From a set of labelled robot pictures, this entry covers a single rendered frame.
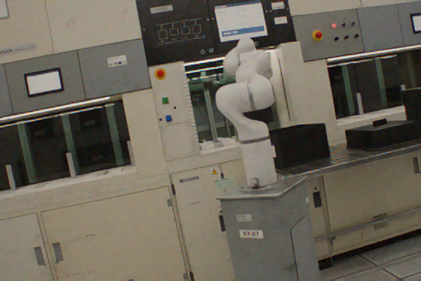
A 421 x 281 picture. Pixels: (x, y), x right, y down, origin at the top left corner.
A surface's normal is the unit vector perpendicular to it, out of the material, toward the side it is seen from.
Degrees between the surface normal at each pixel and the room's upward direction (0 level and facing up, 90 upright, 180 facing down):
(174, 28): 90
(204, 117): 90
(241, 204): 90
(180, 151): 90
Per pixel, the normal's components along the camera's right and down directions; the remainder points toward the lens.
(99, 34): 0.18, 0.04
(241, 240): -0.55, 0.16
